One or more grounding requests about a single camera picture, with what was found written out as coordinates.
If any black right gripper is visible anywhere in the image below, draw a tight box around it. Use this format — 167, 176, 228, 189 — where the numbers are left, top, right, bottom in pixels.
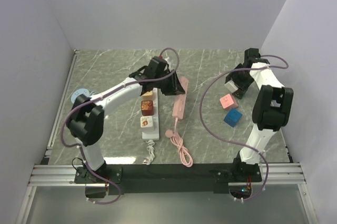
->
225, 64, 254, 94

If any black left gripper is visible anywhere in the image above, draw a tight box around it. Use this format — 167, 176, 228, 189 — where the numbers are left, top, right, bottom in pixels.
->
154, 69, 185, 95

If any pink cube plug adapter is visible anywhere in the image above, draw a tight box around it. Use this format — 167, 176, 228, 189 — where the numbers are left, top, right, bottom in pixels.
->
220, 94, 238, 110

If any pink power strip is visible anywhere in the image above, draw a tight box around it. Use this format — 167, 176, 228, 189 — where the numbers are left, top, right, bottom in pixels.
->
172, 76, 189, 120

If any blue cube plug adapter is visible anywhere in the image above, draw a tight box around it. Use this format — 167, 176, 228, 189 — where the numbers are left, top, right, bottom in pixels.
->
223, 108, 242, 127

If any pink power strip cable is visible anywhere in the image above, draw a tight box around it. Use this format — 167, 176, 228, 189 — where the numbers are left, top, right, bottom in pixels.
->
165, 117, 194, 168

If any light blue round socket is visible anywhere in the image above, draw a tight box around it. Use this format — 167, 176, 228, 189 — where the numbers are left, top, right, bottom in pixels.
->
71, 88, 90, 104

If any plain white cube adapter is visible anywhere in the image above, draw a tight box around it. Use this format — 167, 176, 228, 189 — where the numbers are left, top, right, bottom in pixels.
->
224, 80, 239, 93

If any dark green cube adapter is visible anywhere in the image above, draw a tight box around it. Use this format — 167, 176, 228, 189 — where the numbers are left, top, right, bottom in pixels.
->
232, 90, 246, 100

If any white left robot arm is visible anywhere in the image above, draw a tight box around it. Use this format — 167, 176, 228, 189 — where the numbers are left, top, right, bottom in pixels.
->
66, 56, 185, 183

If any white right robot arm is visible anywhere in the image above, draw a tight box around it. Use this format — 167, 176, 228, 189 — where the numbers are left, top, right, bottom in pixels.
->
225, 48, 294, 181

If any tan cube plug adapter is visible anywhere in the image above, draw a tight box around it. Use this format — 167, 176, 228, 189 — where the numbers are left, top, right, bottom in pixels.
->
142, 91, 153, 100

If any brown cube plug adapter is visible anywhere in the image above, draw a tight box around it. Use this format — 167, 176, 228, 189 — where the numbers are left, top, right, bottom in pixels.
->
141, 100, 154, 116

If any white patterned cube adapter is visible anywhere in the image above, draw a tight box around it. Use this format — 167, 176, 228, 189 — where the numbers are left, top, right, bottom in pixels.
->
140, 116, 155, 133

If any white power strip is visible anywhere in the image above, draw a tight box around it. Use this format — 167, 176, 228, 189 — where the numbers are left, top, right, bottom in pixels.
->
142, 88, 160, 141

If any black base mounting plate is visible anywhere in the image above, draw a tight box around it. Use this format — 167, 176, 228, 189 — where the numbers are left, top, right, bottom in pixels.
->
73, 163, 263, 196

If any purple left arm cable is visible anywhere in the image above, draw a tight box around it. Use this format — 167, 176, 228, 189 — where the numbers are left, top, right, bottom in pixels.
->
61, 47, 180, 206

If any white power strip cable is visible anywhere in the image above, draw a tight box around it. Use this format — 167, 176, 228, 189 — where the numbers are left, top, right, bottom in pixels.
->
143, 139, 156, 166

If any aluminium front rail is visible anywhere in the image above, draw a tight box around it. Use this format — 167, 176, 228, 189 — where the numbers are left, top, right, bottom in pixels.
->
15, 163, 318, 223

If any aluminium rail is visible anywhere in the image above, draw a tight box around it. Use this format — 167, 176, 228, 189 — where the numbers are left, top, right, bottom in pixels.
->
44, 50, 80, 158
15, 163, 318, 223

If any aluminium left side rail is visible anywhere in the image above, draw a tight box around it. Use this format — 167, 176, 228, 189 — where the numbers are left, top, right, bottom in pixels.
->
44, 50, 80, 158

